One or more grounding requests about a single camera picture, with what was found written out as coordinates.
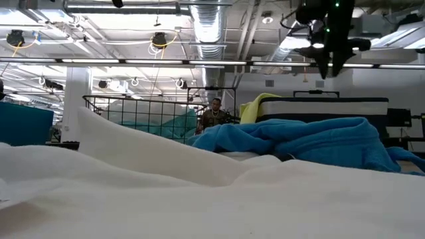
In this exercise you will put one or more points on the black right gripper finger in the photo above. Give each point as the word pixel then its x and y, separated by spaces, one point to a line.
pixel 338 63
pixel 324 68

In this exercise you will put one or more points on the blue terry towel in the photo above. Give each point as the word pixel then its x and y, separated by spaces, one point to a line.
pixel 315 142

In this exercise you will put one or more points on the yellow cloth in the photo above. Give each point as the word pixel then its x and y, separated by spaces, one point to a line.
pixel 249 113

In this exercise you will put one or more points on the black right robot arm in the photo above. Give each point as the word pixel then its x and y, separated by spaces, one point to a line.
pixel 340 10

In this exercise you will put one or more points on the navy fabric storage bin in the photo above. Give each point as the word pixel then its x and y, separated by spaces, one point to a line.
pixel 322 108

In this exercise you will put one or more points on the black equipment box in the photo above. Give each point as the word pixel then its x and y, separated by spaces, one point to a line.
pixel 398 117

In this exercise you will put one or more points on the person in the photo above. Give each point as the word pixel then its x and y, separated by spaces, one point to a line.
pixel 214 117

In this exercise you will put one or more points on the long ceiling light bar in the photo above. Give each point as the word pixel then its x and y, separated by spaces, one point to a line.
pixel 149 61

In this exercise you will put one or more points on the white polo shirt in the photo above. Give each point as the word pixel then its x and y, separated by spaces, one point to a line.
pixel 199 206

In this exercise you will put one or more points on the white building pillar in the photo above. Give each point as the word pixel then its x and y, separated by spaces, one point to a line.
pixel 76 89

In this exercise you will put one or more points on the silver ventilation duct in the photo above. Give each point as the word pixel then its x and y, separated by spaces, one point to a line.
pixel 209 30

